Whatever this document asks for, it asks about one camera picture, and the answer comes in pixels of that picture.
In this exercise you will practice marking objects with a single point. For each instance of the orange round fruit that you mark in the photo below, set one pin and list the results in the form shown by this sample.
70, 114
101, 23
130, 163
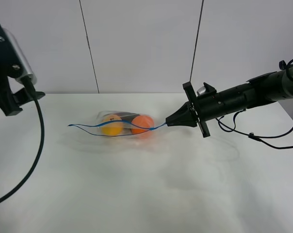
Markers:
142, 123

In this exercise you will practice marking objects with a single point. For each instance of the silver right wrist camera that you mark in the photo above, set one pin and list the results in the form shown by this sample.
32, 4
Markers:
205, 91

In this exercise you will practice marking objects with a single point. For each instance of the yellow round fruit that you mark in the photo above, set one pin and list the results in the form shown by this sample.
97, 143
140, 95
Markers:
115, 126

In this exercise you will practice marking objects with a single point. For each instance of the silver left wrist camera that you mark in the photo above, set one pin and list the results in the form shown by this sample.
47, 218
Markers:
23, 62

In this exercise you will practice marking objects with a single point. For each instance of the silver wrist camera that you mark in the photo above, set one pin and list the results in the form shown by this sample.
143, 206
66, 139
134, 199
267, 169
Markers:
205, 91
23, 62

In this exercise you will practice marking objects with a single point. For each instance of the dark brown object in bag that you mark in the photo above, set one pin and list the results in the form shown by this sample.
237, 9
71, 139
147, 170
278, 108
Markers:
126, 116

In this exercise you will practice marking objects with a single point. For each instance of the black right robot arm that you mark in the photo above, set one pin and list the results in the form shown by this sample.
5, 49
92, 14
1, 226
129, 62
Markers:
259, 91

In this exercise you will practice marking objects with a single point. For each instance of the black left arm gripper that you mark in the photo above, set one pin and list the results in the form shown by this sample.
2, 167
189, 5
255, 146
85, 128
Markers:
13, 94

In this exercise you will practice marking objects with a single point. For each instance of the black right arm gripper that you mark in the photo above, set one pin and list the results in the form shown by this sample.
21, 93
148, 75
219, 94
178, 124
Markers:
203, 110

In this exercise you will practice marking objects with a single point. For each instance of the clear zip bag blue seal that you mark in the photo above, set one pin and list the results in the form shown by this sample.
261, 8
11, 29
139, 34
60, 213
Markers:
94, 127

